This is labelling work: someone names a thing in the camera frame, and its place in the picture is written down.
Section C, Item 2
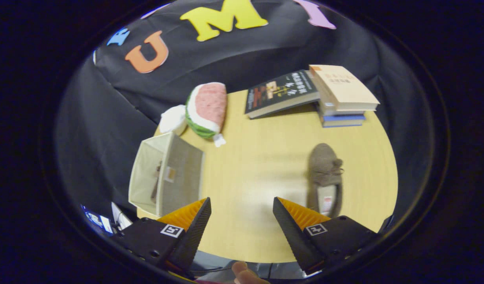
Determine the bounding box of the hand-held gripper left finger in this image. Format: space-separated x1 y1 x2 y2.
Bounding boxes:
111 197 212 278

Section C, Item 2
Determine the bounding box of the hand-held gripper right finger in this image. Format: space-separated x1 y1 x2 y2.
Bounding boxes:
272 197 379 276

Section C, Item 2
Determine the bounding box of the beige fabric storage box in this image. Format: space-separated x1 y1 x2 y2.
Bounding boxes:
128 132 205 217

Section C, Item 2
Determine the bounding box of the blue printed packet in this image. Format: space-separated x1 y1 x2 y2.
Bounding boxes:
82 204 113 234

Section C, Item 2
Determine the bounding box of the white plush toy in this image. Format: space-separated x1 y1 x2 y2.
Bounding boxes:
159 105 188 136

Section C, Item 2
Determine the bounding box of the black backdrop cloth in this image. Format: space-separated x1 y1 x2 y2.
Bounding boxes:
55 0 436 237

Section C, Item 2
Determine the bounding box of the brown slipper shoe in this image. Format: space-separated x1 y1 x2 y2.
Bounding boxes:
151 160 164 204
306 143 344 219

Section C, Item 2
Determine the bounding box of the watermelon slice plush toy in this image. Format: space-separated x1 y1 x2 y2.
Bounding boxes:
185 82 228 148

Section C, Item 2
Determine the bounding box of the black cover book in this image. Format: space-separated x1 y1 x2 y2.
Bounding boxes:
245 70 320 119

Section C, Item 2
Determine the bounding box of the beige cover book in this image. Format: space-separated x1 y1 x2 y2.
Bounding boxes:
309 64 380 112

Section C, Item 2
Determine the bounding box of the blue cover book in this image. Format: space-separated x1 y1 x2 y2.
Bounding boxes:
322 114 366 128

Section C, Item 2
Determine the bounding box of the person's grey clothing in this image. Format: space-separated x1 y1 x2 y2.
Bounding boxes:
192 250 305 281

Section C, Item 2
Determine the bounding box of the white flat board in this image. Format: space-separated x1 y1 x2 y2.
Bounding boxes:
111 202 133 230

